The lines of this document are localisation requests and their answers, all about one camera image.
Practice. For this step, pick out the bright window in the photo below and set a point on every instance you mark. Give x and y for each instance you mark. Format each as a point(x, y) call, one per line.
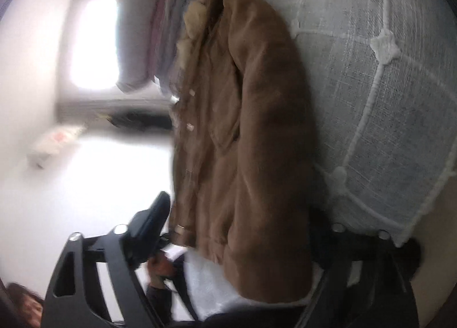
point(94, 42)

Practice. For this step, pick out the white bag on floor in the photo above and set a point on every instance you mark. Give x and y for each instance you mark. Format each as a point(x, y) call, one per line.
point(53, 144)

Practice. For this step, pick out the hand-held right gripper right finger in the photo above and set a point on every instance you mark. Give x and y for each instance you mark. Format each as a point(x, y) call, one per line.
point(357, 244)

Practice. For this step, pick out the brown coat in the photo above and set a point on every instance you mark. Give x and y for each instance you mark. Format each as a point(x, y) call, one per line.
point(250, 128)

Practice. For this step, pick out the person's left forearm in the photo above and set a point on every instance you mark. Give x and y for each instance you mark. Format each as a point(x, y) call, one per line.
point(159, 304)

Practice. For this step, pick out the person's head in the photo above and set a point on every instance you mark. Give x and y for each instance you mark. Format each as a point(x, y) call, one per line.
point(25, 304)

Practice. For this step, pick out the person's left hand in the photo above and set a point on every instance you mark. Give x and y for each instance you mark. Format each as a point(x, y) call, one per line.
point(159, 269)

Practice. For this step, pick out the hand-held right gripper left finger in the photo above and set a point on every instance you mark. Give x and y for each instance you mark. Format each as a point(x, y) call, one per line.
point(157, 213)

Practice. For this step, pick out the stack of folded blankets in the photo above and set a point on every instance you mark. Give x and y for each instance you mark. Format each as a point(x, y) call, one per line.
point(173, 21)

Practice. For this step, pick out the dark low furniture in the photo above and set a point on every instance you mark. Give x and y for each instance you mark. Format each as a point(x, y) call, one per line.
point(142, 121)

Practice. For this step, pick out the grey quilted bed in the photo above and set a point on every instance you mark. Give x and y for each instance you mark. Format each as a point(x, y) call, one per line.
point(375, 117)

